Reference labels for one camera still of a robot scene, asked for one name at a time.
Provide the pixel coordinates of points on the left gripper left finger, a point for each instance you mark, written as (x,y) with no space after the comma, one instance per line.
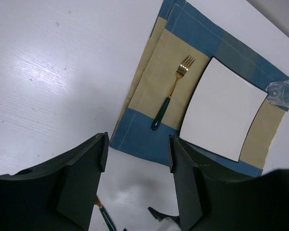
(56,195)

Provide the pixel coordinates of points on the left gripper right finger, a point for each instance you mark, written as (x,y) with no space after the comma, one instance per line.
(212,197)

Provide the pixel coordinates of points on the white square plate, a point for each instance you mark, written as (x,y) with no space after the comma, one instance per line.
(221,111)

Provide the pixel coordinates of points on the clear drinking glass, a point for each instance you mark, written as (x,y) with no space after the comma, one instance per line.
(278,93)

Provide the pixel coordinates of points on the gold fork green handle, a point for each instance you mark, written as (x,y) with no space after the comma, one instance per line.
(179,74)

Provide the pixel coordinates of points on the blue and tan placemat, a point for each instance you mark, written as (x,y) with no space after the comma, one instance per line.
(181,30)

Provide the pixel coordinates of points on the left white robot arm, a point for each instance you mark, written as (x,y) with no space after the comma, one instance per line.
(165,222)

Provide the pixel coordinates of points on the gold knife green handle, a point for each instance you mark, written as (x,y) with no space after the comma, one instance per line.
(107,218)

